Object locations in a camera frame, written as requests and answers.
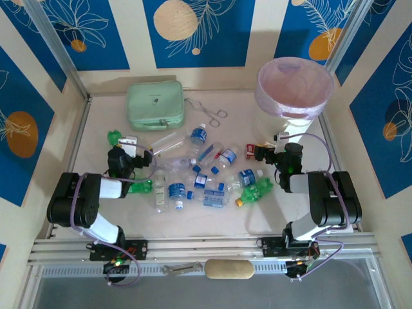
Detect crushed green plastic bottle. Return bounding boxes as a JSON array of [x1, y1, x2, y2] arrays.
[[107, 129, 122, 147]]

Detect clear plastic tube bottle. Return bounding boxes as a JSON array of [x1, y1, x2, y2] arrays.
[[151, 131, 187, 158]]

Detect blue-label plastic water bottle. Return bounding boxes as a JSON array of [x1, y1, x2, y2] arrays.
[[189, 123, 207, 145], [192, 172, 210, 189], [167, 182, 187, 211], [226, 169, 265, 191], [218, 146, 241, 169]]

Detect tall clear bottle white label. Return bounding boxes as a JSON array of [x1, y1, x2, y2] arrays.
[[153, 167, 168, 214]]

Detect green bottle yellow cap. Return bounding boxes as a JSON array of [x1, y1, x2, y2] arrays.
[[234, 176, 274, 207]]

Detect white ribbed waste bin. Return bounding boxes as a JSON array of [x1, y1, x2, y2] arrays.
[[252, 109, 315, 144]]

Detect purple plastic bin liner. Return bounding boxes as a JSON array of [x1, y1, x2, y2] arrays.
[[254, 57, 335, 120]]

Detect mint green zip pouch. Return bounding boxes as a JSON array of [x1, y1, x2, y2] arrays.
[[125, 80, 186, 132]]

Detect metal tongs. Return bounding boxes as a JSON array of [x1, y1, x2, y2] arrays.
[[185, 98, 228, 127]]

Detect slotted metal strip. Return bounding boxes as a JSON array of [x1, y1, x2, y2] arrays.
[[41, 260, 368, 278]]

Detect beige cushion pad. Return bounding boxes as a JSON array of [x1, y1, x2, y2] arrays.
[[205, 259, 255, 280]]

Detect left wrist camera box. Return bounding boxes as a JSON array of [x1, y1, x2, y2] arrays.
[[117, 136, 140, 158]]

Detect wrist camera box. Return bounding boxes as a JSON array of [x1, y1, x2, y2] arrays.
[[117, 136, 140, 158], [274, 131, 292, 153]]

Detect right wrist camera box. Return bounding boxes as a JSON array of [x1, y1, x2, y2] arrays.
[[274, 131, 292, 153]]

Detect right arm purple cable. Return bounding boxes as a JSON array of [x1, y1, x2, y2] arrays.
[[288, 133, 351, 283]]

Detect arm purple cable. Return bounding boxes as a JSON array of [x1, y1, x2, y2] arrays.
[[288, 133, 351, 283], [70, 143, 158, 288]]

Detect aluminium table side rail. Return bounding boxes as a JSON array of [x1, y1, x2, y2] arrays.
[[318, 112, 361, 232], [46, 96, 93, 239]]

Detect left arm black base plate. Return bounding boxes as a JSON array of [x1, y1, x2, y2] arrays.
[[89, 239, 149, 261]]

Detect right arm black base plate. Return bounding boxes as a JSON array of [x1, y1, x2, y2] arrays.
[[259, 237, 319, 258]]

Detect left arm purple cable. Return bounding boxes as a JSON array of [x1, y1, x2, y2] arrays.
[[70, 143, 158, 288]]

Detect aluminium front rail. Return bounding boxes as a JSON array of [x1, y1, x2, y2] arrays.
[[27, 236, 382, 267]]

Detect metal bracket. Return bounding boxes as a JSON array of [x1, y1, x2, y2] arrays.
[[162, 262, 203, 277]]

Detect aluminium frame post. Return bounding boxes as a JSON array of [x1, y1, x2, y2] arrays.
[[324, 0, 387, 77], [23, 0, 91, 100]]

